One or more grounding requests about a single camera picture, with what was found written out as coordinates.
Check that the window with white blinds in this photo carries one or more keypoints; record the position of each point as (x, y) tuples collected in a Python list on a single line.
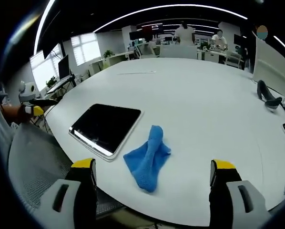
[(46, 69), (85, 47)]

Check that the curved ceiling light strip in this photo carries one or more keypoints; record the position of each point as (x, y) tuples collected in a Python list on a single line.
[(41, 26), (156, 9)]

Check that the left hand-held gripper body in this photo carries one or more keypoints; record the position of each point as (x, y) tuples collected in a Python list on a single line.
[(27, 91)]

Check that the black computer monitor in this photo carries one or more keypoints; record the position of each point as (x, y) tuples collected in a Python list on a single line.
[(64, 66)]

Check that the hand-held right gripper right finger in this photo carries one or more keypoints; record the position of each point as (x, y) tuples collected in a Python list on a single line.
[(237, 195)]

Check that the white partition board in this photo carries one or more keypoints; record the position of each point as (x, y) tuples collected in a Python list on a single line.
[(273, 64)]

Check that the grey mesh office chair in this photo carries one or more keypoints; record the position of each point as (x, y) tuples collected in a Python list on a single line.
[(37, 157)]

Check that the green potted plant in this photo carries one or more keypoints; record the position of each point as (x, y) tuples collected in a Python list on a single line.
[(51, 81), (108, 53)]

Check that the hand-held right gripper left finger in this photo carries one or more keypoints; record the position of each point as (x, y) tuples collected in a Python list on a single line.
[(68, 190)]

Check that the black tablet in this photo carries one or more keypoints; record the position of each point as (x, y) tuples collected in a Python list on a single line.
[(105, 128)]

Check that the blue cleaning cloth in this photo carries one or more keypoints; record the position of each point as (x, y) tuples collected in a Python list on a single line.
[(149, 159)]

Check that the white side desk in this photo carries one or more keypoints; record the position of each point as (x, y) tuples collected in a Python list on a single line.
[(114, 59)]

